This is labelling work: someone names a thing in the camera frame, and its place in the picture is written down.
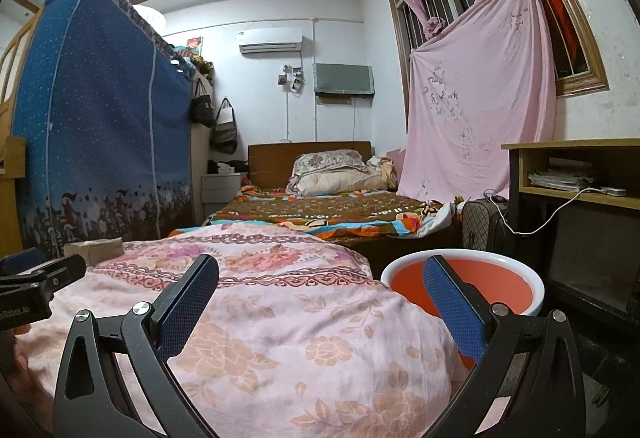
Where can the red wall decoration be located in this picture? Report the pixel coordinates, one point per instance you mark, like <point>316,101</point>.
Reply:
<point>195,42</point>

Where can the beige tissue pack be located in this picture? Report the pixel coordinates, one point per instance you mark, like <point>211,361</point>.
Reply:
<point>95,250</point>

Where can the brown checked bag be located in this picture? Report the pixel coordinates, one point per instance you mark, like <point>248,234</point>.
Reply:
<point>485,225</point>

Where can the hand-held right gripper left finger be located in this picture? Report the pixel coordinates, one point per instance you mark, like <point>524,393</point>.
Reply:
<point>187,313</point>

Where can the white wall air conditioner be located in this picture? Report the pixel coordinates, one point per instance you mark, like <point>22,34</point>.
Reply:
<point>270,41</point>

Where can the folded cream quilt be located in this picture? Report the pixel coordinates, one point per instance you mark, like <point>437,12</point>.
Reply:
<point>385,173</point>

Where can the hanging bags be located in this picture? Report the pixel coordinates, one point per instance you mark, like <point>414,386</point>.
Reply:
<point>225,131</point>

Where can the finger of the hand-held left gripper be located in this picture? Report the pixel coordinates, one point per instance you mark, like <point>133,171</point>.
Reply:
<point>55,275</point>
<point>17,262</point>

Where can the grey covered wall television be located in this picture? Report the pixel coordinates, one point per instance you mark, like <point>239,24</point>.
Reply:
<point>345,78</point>

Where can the wooden bunk bed frame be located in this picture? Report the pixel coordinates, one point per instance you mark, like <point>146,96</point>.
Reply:
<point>10,158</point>

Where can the wall socket cluster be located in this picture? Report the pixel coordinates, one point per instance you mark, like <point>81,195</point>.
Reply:
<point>292,78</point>

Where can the blue dotted fabric wardrobe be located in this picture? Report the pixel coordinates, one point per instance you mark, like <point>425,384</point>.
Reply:
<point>100,118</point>

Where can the wooden shelf desk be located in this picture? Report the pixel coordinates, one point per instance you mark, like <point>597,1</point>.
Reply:
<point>575,146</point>

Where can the red basin with white rim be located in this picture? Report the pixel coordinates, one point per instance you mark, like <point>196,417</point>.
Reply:
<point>400,283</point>

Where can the brown wooden headboard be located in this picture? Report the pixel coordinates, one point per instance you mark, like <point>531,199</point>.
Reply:
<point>270,161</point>

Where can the round white ceiling lamp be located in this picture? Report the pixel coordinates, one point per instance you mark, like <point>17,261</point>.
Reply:
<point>149,17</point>

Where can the red hanging cloth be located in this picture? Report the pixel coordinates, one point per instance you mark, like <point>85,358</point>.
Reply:
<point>557,3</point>

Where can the stack of papers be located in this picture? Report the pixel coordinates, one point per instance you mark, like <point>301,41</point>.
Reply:
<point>557,178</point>

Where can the brown colourful patterned bedspread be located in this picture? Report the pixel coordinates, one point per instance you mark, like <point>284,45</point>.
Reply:
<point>320,210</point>

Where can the cream pillow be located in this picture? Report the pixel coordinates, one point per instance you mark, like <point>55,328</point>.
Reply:
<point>340,183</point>

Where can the black handbag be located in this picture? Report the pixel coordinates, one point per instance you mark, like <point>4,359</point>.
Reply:
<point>202,111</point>

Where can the white nightstand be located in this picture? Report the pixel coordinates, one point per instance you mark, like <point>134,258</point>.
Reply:
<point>220,193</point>

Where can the pink floral blanket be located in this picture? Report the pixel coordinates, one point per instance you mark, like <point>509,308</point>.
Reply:
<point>300,318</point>

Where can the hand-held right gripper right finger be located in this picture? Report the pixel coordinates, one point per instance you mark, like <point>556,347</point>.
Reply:
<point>452,313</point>

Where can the pink hanging sheet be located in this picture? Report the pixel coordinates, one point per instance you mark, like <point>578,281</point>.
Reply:
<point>485,83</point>

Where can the tissue box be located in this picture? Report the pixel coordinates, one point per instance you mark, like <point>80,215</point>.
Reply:
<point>230,168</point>

